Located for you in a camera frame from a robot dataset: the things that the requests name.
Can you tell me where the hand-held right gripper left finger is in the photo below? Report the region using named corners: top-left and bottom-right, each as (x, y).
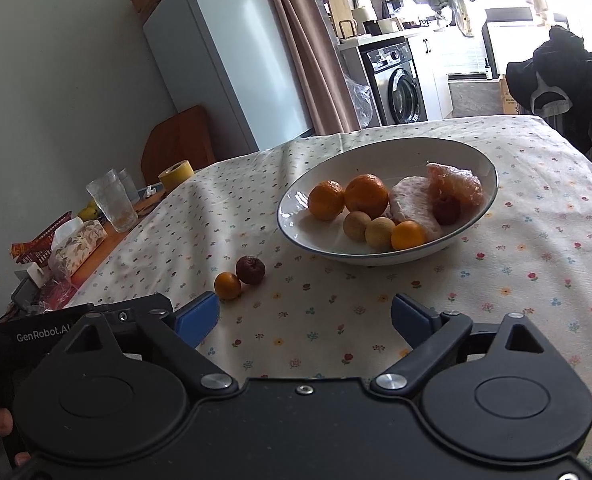
top-left (65, 291), bottom-right (237, 402)

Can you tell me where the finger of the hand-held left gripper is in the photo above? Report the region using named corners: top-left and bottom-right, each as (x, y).
top-left (101, 295), bottom-right (173, 332)

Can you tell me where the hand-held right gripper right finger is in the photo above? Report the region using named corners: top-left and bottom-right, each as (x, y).
top-left (371, 292), bottom-right (550, 396)

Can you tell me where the small orange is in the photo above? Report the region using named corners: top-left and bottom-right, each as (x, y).
top-left (391, 220), bottom-right (428, 252)
top-left (214, 272), bottom-right (243, 301)

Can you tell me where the dark red plum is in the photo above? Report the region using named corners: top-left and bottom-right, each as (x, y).
top-left (236, 256), bottom-right (265, 286)

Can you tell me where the brown kiwi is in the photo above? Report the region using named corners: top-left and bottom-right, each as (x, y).
top-left (343, 211), bottom-right (373, 242)
top-left (365, 216), bottom-right (397, 250)

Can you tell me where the bright red small apple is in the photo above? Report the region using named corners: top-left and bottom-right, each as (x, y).
top-left (433, 195), bottom-right (462, 226)

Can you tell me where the large round orange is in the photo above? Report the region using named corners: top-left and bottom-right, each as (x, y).
top-left (344, 174), bottom-right (390, 218)

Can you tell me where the plastic pomelo piece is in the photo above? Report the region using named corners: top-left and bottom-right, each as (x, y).
top-left (426, 161), bottom-right (484, 211)

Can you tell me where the white ceramic bowl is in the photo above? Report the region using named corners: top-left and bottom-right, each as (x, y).
top-left (277, 137), bottom-right (499, 266)

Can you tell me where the white plastic box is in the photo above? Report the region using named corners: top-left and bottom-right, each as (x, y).
top-left (16, 262), bottom-right (52, 286)

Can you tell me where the floral tissue pack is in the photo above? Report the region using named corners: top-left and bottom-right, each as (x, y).
top-left (48, 219), bottom-right (109, 276)

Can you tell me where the floral tablecloth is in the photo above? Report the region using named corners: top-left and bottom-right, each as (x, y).
top-left (68, 115), bottom-right (592, 381)

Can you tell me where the red snack packet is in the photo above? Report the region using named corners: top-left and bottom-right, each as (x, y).
top-left (10, 242), bottom-right (52, 264)

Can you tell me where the large textured glass cup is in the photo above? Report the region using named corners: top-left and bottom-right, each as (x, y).
top-left (86, 169), bottom-right (139, 233)

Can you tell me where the peeled pomelo piece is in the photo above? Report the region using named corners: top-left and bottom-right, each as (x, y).
top-left (388, 176), bottom-right (444, 241)

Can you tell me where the red plastic basket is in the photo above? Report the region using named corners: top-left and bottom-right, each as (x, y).
top-left (26, 211), bottom-right (74, 261)

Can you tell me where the small textured glass cup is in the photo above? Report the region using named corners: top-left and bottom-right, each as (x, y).
top-left (118, 167), bottom-right (141, 205)

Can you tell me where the yellow tape roll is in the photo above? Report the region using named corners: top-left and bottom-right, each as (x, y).
top-left (158, 160), bottom-right (194, 192)

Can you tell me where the bumpy orange mandarin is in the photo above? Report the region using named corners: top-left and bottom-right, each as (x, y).
top-left (308, 180), bottom-right (345, 222)

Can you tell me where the brown wooden chair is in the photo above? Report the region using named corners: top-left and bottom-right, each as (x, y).
top-left (141, 106), bottom-right (215, 186)

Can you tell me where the clear plastic bag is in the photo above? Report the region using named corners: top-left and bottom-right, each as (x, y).
top-left (346, 77), bottom-right (374, 130)

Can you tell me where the silver washing machine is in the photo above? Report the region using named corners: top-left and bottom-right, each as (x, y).
top-left (360, 42), bottom-right (429, 126)

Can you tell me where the white kitchen cabinet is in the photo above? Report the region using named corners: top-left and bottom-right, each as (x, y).
top-left (407, 35), bottom-right (454, 122)

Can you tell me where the cardboard box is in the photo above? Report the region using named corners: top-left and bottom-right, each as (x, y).
top-left (498, 75), bottom-right (521, 116)

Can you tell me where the pink curtain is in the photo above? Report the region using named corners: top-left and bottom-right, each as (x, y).
top-left (258, 0), bottom-right (361, 136)

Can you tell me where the white refrigerator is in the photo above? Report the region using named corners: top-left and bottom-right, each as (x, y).
top-left (143, 0), bottom-right (314, 153)

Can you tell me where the black clothes pile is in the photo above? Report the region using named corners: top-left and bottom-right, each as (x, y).
top-left (506, 25), bottom-right (592, 153)

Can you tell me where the white kitchen pot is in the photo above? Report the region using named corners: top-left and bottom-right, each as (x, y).
top-left (351, 6), bottom-right (374, 36)

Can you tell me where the wooden cutting board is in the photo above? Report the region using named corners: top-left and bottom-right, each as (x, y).
top-left (326, 0), bottom-right (354, 38)

